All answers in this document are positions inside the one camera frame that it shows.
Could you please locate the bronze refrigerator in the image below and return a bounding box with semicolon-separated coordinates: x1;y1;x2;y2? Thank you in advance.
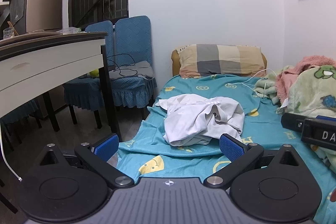
10;0;63;34

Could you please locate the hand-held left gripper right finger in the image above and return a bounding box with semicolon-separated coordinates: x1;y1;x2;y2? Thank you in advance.
204;133;301;190

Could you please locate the teal printed bedsheet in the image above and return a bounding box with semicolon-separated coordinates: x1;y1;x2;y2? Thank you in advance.
115;74;336;224

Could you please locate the pink fleece blanket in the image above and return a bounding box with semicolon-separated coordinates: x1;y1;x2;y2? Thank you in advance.
275;55;336;106

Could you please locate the white charging cable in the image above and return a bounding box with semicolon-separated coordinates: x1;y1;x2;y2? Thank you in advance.
226;68;277;104

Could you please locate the clear plastic bag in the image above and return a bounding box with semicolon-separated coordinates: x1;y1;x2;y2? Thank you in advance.
56;27;83;34

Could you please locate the green fleece blanket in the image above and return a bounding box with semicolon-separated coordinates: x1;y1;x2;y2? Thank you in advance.
254;64;336;169

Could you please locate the orange cushion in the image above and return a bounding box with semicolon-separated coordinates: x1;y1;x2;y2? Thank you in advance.
171;49;268;77

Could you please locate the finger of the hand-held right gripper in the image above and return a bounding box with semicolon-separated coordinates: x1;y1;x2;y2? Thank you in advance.
281;112;306;134
316;115;336;123

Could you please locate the thin black cable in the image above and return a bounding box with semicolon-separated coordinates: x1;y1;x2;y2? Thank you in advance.
106;53;139;78

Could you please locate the plaid pillow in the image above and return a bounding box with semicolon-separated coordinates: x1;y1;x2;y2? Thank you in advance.
178;44;264;79

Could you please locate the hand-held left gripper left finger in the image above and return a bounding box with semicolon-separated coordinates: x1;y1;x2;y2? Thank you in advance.
37;133;135;189

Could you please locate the white cable with plug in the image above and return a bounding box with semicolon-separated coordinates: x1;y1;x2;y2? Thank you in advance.
0;122;23;182

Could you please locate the grey cloth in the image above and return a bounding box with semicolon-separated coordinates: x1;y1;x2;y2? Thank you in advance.
110;61;154;81

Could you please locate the white t-shirt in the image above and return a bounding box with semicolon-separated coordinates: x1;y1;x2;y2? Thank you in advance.
155;94;245;147

